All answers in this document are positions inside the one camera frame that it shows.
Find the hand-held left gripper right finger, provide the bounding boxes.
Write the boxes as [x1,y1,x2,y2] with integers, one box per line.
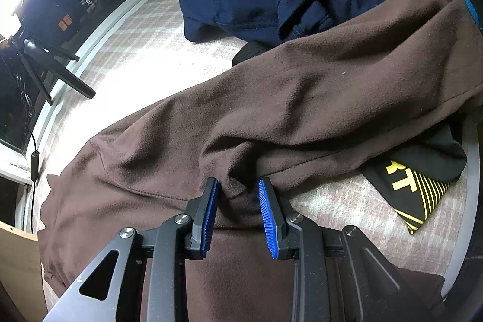
[257,178,440,322]

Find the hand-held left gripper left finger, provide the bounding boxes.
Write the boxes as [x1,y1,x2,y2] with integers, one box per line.
[43,178,220,322]

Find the brown fleece garment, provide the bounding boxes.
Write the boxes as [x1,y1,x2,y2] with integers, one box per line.
[36,0,483,322]

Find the black garment with yellow print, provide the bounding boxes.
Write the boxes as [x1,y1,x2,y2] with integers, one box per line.
[231,42,469,236]

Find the light wooden panel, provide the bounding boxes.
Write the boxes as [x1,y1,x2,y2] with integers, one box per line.
[0,220,50,322]

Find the black light tripod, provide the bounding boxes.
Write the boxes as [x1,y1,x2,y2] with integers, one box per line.
[0,24,97,107]

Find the black power adapter cable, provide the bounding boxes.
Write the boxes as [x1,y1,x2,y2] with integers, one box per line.
[17,73,40,194]

